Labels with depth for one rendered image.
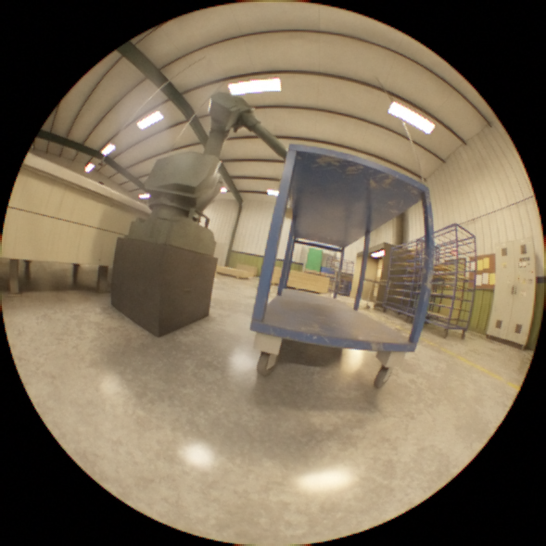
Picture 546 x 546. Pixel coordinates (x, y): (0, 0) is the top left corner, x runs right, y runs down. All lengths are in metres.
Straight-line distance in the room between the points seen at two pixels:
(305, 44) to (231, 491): 6.00
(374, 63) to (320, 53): 1.36
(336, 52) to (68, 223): 5.76
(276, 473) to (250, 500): 0.11
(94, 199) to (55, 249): 0.46
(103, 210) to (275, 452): 1.64
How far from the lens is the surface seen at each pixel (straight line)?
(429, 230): 0.84
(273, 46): 5.68
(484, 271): 5.80
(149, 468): 0.51
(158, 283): 0.89
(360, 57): 5.63
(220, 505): 0.47
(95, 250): 1.49
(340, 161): 0.77
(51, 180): 1.45
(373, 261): 9.58
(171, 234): 0.91
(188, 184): 1.09
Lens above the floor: 0.47
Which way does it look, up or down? level
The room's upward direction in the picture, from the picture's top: 11 degrees clockwise
